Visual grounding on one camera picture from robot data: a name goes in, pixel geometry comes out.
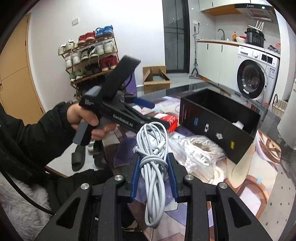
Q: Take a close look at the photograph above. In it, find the floor mop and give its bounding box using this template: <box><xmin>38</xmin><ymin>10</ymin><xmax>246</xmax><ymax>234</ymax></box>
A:
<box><xmin>189</xmin><ymin>23</ymin><xmax>201</xmax><ymax>79</ymax></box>

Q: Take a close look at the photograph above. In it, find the black cardboard storage box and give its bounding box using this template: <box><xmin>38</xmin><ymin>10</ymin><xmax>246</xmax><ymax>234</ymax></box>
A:
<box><xmin>179</xmin><ymin>89</ymin><xmax>260</xmax><ymax>164</ymax></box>

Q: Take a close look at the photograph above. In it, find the white front-load washing machine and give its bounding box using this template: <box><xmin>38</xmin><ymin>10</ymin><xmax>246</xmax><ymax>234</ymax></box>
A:
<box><xmin>237</xmin><ymin>46</ymin><xmax>280</xmax><ymax>106</ymax></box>

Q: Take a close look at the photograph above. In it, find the woven wicker basket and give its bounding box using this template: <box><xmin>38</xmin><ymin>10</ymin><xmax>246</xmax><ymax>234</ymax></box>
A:
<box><xmin>271</xmin><ymin>94</ymin><xmax>288</xmax><ymax>118</ymax></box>

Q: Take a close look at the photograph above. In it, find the wooden shoe rack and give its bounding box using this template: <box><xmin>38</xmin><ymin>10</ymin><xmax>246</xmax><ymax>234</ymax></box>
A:
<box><xmin>58</xmin><ymin>34</ymin><xmax>119</xmax><ymax>99</ymax></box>

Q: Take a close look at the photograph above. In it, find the person's left hand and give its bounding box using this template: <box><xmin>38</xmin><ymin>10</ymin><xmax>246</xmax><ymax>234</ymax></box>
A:
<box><xmin>66</xmin><ymin>103</ymin><xmax>117</xmax><ymax>141</ymax></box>

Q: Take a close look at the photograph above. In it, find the black slipper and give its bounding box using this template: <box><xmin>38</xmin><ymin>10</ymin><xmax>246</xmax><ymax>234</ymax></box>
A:
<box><xmin>71</xmin><ymin>145</ymin><xmax>86</xmax><ymax>172</ymax></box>

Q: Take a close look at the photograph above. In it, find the thin white rope bag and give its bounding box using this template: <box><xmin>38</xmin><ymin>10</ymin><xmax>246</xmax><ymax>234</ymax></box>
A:
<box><xmin>169</xmin><ymin>133</ymin><xmax>227</xmax><ymax>182</ymax></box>

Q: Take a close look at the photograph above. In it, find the grey charging cable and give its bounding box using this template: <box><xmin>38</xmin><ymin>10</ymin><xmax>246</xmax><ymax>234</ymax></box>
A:
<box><xmin>133</xmin><ymin>121</ymin><xmax>169</xmax><ymax>229</ymax></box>

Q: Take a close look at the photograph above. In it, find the red white balloon glue pack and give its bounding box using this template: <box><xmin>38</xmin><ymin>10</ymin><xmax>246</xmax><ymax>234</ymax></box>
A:
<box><xmin>155</xmin><ymin>113</ymin><xmax>178</xmax><ymax>132</ymax></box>

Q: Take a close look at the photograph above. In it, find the black sleeved left forearm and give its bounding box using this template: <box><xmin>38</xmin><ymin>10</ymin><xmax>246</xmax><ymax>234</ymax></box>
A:
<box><xmin>1</xmin><ymin>102</ymin><xmax>75</xmax><ymax>185</ymax></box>

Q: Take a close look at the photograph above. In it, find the open brown cardboard box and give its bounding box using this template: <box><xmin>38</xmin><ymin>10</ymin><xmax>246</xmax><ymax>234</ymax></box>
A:
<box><xmin>142</xmin><ymin>66</ymin><xmax>172</xmax><ymax>94</ymax></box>

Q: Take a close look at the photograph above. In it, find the black electric pressure cooker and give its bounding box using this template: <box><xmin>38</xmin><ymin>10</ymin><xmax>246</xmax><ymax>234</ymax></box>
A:
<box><xmin>245</xmin><ymin>28</ymin><xmax>265</xmax><ymax>48</ymax></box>

